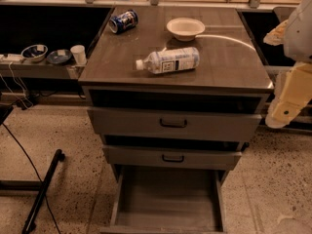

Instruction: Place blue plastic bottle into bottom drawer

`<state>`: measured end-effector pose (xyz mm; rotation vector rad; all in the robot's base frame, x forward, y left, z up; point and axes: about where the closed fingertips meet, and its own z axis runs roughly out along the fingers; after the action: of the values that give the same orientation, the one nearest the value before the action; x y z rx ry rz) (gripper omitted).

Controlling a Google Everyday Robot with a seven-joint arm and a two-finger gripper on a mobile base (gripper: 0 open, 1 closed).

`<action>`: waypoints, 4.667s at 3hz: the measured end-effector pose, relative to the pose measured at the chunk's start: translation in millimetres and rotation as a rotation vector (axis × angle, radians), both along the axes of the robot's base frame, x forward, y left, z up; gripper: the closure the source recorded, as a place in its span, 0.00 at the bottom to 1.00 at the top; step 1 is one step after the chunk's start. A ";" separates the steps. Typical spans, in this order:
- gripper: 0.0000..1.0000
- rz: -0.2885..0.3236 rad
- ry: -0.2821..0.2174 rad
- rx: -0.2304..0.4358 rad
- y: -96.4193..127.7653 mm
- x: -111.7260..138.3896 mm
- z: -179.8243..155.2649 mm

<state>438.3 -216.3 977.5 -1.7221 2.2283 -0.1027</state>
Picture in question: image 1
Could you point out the white bowl on shelf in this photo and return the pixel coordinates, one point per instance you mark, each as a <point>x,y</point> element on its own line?
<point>35,53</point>

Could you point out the grey top drawer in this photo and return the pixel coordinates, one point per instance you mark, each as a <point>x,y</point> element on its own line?
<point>173,124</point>

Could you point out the white paper cup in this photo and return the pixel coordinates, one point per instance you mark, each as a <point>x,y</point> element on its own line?
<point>78,51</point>

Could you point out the grey middle drawer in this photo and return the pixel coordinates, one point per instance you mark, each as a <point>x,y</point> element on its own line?
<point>171,158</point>

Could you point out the clear plastic water bottle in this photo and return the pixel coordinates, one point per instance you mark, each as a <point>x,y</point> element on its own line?
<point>170,61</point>

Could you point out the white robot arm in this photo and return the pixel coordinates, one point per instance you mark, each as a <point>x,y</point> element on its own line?
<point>297,43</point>

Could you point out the grey drawer cabinet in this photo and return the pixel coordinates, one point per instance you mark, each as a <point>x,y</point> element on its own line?
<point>182,89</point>

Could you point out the blue bowl on shelf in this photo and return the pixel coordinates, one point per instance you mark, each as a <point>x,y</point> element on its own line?
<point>59,56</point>

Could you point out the black stand leg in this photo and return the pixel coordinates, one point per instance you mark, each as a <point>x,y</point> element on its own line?
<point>43,184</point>

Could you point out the white power strip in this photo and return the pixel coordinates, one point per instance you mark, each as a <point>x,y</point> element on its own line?
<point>11,57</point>

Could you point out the white paper bowl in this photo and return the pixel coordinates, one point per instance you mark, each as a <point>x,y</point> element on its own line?
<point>185,29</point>

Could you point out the open grey bottom drawer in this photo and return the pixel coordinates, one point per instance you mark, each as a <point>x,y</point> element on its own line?
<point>153,200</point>

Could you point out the blue soda can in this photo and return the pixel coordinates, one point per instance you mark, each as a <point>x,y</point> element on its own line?
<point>123,22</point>

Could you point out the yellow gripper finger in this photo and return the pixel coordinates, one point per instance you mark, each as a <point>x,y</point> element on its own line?
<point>276,36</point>
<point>293,91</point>

